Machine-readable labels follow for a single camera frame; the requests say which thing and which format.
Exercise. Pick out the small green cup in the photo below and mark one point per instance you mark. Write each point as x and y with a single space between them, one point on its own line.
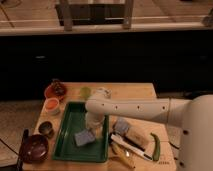
85 93

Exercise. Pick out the wooden frame stand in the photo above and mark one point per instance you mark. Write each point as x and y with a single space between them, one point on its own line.
78 13

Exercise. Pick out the blue sponge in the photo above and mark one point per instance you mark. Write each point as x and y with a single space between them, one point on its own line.
84 137

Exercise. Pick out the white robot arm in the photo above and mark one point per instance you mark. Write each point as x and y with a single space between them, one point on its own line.
194 117

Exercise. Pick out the black tool at table edge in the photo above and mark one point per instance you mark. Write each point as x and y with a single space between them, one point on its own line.
19 163

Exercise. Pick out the green chili pepper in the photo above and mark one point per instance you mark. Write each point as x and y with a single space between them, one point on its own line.
157 148

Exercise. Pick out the dark red bowl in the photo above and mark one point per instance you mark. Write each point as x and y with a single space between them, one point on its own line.
35 149

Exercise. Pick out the yellow banana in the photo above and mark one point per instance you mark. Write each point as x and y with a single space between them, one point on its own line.
121 154

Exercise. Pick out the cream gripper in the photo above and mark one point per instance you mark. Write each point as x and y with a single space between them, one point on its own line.
94 123

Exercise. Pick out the red bowl with pinecone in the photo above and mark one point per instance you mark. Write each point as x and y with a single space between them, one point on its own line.
56 89

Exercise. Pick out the white cup orange contents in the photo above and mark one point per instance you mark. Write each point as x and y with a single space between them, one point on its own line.
52 106

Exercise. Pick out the small dark metal cup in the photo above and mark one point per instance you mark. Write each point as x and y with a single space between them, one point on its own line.
46 129

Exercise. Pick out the grey scrub brush block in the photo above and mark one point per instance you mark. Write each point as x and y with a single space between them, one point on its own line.
124 128

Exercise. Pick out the green plastic tray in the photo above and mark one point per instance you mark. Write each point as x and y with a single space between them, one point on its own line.
65 148

